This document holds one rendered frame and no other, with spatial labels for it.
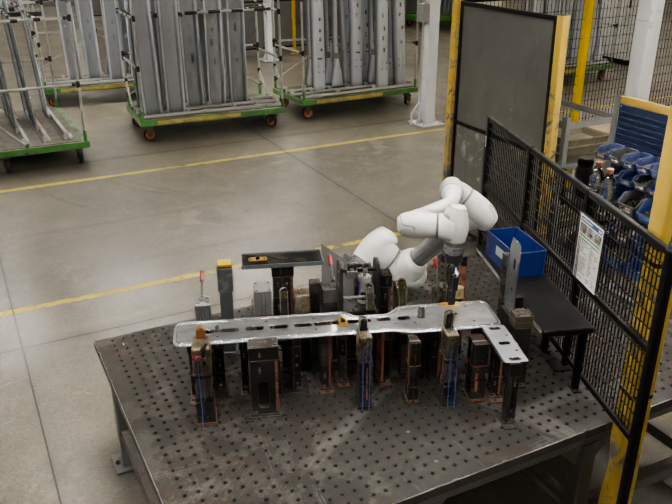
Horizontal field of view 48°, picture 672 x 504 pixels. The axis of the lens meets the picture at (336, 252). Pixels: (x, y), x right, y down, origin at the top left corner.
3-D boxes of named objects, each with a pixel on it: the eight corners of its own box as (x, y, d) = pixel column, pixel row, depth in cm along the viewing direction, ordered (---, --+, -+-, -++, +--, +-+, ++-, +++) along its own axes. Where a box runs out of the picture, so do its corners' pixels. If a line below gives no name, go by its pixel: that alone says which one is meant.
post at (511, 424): (504, 430, 301) (511, 368, 290) (495, 413, 311) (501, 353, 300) (519, 428, 302) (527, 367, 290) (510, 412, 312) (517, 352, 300)
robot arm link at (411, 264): (386, 257, 418) (417, 280, 421) (377, 276, 407) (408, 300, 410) (474, 180, 364) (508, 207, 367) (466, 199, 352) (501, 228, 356)
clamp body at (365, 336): (354, 413, 312) (355, 340, 298) (350, 396, 323) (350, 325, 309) (376, 411, 313) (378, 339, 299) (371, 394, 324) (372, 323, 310)
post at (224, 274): (221, 354, 353) (215, 270, 335) (221, 346, 360) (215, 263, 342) (238, 353, 354) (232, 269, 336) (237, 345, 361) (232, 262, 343)
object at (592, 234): (594, 298, 309) (605, 229, 296) (571, 275, 329) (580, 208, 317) (599, 298, 309) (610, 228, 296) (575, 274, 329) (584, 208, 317)
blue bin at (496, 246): (512, 279, 351) (515, 254, 346) (484, 253, 378) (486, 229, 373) (544, 275, 355) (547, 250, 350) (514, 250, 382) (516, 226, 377)
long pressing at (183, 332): (171, 351, 301) (171, 348, 301) (174, 324, 321) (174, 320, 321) (503, 327, 319) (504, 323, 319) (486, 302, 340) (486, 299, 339)
